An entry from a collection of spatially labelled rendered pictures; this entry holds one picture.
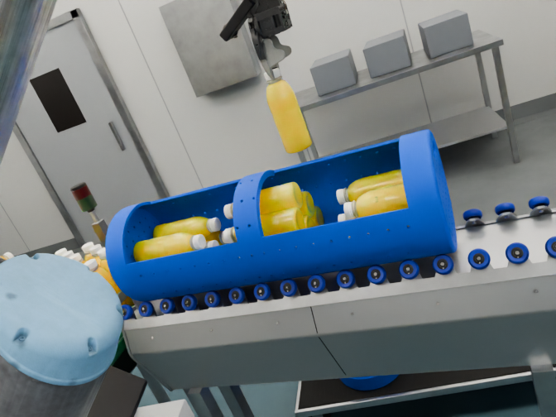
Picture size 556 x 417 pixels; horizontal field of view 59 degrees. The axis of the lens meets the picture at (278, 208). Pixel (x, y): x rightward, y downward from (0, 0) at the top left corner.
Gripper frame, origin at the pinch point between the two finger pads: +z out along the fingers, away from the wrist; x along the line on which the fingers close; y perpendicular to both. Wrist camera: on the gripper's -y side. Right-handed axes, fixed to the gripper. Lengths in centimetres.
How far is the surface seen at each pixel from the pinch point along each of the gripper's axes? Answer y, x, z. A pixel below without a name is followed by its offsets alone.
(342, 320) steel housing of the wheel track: 7, -22, 58
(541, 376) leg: 49, -18, 81
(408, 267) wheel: 24, -20, 46
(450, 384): 22, 27, 129
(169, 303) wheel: -42, -20, 50
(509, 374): 42, 30, 128
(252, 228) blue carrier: -8.0, -21.9, 30.0
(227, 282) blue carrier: -21, -21, 44
